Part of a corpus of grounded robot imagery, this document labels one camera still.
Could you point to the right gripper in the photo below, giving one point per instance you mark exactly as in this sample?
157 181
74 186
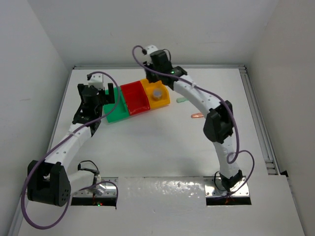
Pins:
152 78

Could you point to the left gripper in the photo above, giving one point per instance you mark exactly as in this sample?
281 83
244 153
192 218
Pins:
107 99

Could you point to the round tape roll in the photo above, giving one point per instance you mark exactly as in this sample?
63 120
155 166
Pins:
157 94

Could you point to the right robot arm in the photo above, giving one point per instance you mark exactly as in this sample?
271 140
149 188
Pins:
218 126

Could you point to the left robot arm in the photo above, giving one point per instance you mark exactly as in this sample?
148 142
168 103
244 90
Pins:
49 182

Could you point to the yellow plastic bin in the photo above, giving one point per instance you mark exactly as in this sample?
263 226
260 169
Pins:
149 87

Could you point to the red plastic bin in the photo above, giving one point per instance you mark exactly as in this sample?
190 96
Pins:
135 98

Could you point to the green plastic bin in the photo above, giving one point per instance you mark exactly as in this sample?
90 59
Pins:
120 112

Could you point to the green correction tape case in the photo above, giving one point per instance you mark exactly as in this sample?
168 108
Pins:
180 100

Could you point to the orange correction tape case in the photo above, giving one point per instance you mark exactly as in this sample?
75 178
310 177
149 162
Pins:
197 115

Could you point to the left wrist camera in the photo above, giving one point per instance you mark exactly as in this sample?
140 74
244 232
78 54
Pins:
96 81

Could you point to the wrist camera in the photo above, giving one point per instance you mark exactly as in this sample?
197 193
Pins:
148 50
96 81

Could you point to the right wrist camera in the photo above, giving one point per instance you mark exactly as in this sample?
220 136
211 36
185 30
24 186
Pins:
148 50

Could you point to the aluminium frame rail back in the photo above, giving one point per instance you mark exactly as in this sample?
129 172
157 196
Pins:
185 66

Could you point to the aluminium frame rail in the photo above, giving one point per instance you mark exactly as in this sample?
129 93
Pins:
185 66
261 130

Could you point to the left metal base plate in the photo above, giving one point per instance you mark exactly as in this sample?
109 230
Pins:
107 189

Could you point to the aluminium frame rail right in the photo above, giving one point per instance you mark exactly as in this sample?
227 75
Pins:
261 130

